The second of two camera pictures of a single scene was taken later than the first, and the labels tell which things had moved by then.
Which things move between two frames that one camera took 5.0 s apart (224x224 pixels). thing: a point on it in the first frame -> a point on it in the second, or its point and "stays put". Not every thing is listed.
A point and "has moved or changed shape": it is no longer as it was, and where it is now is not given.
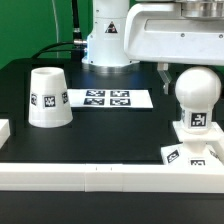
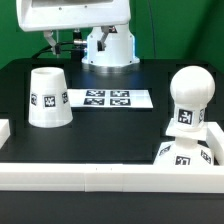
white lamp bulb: (197, 90) has moved or changed shape
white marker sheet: (110, 99) stays put
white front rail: (112, 177) stays put
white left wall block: (5, 131) stays put
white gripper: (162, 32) -> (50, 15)
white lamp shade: (49, 104) stays put
